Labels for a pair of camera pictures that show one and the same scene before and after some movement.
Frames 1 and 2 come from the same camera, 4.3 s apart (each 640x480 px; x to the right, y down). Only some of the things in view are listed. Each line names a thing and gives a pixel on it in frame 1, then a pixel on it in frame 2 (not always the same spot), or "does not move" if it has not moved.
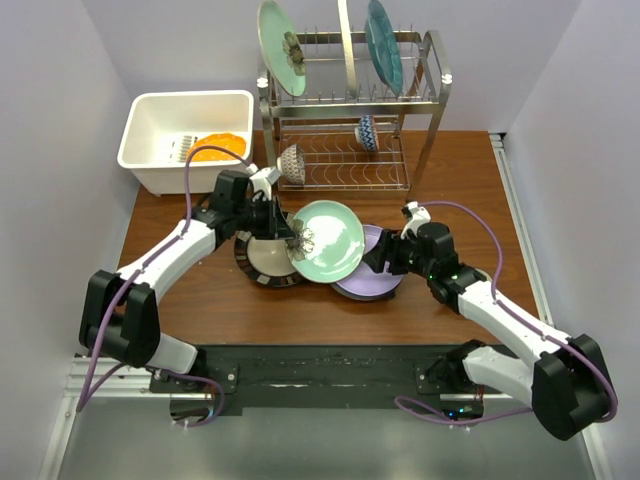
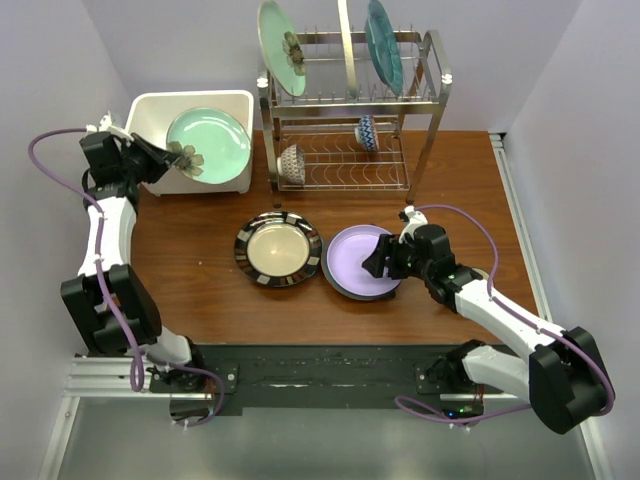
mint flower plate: (325, 241) → (213, 146)
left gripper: (276, 224) → (150, 151)
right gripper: (386, 250) does not move
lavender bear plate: (365, 281) does not move
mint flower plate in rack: (282, 48) does not move
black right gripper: (336, 376) does not move
